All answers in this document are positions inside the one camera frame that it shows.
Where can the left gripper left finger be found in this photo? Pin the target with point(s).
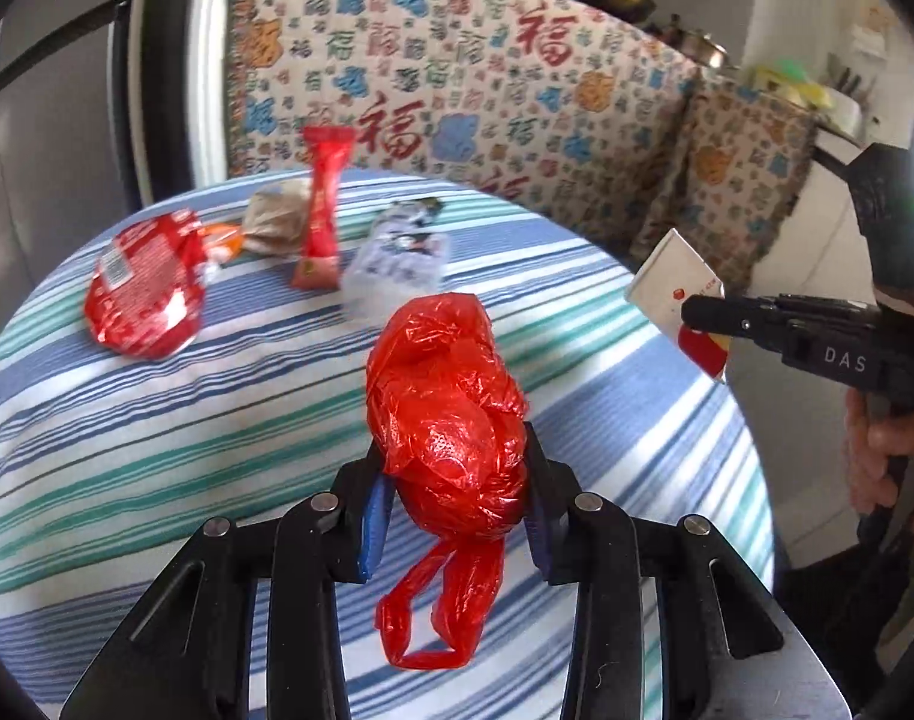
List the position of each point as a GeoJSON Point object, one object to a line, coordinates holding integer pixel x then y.
{"type": "Point", "coordinates": [331, 538]}

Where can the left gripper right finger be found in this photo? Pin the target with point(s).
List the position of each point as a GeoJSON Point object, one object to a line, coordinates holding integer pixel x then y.
{"type": "Point", "coordinates": [579, 538]}

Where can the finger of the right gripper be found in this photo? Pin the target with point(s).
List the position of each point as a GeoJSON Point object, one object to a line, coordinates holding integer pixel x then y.
{"type": "Point", "coordinates": [767, 320]}

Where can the white red paper carton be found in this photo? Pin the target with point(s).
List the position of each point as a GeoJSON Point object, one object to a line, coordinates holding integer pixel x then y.
{"type": "Point", "coordinates": [673, 273]}

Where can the red plastic bag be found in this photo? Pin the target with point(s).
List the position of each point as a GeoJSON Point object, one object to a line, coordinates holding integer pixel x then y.
{"type": "Point", "coordinates": [449, 420]}

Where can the right hand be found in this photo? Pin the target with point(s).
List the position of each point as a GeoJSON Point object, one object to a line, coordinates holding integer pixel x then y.
{"type": "Point", "coordinates": [869, 446]}

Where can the tall red wrapper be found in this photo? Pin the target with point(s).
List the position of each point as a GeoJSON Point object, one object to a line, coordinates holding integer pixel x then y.
{"type": "Point", "coordinates": [330, 148]}

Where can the metal pot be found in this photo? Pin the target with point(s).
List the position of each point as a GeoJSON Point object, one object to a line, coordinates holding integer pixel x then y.
{"type": "Point", "coordinates": [695, 44]}

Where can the clear plastic wipes pack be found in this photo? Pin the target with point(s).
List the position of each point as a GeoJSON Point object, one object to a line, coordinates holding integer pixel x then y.
{"type": "Point", "coordinates": [397, 263]}

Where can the red snack bag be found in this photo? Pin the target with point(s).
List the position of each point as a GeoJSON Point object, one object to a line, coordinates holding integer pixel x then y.
{"type": "Point", "coordinates": [146, 297]}

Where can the beige crumpled paper bag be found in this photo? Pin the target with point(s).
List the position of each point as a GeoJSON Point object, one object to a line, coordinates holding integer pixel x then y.
{"type": "Point", "coordinates": [276, 218]}

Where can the orange small wrapper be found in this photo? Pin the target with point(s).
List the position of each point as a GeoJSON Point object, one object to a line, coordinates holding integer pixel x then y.
{"type": "Point", "coordinates": [221, 242]}

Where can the black foil wrapper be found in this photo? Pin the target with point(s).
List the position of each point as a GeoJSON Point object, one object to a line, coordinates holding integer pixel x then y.
{"type": "Point", "coordinates": [405, 215]}

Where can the patterned fu character blanket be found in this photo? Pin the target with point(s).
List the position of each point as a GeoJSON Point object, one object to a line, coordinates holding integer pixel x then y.
{"type": "Point", "coordinates": [551, 104]}

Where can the grey refrigerator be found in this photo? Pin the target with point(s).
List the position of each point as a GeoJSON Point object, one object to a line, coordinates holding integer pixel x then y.
{"type": "Point", "coordinates": [66, 169]}

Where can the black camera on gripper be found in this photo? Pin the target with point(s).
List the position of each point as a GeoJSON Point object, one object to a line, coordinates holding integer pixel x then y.
{"type": "Point", "coordinates": [881, 186]}

